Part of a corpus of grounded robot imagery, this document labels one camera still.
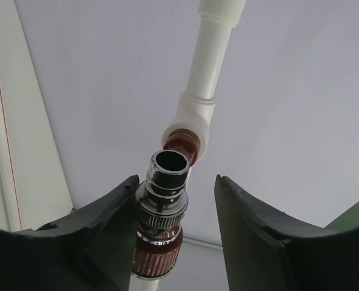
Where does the white pipe frame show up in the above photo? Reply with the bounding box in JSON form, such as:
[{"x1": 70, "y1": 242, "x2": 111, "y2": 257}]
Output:
[{"x1": 134, "y1": 1, "x2": 246, "y2": 290}]

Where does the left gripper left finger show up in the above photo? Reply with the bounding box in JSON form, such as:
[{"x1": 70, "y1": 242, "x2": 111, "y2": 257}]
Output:
[{"x1": 0, "y1": 176, "x2": 139, "y2": 290}]

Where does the brown water faucet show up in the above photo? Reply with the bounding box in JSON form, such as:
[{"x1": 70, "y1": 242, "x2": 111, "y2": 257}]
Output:
[{"x1": 132, "y1": 130, "x2": 200, "y2": 281}]

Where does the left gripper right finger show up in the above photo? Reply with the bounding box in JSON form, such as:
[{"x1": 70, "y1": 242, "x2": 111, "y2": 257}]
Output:
[{"x1": 214, "y1": 176, "x2": 359, "y2": 290}]

